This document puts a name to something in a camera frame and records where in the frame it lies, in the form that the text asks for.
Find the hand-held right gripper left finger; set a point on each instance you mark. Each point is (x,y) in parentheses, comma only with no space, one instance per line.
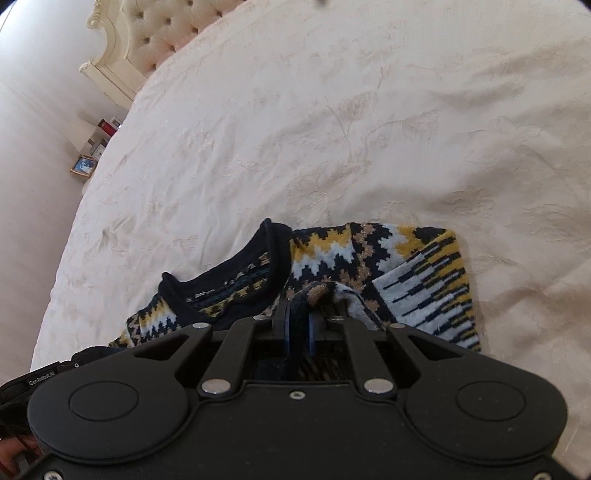
(288,332)

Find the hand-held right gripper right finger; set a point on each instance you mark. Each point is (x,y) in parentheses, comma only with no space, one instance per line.
(314,333)

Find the small silver frame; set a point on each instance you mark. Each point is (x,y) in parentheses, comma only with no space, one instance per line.
(98,148)

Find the tufted beige headboard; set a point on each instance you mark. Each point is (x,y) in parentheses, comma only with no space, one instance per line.
(157,32)

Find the red box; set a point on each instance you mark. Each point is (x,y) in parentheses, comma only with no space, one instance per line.
(110,127)

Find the gold photo frame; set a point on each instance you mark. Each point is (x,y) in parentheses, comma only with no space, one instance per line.
(84,165)

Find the bed with white bedspread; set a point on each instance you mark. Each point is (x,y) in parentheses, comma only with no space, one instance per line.
(323,138)

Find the patterned knit sweater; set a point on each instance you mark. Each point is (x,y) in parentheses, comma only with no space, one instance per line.
(406,281)

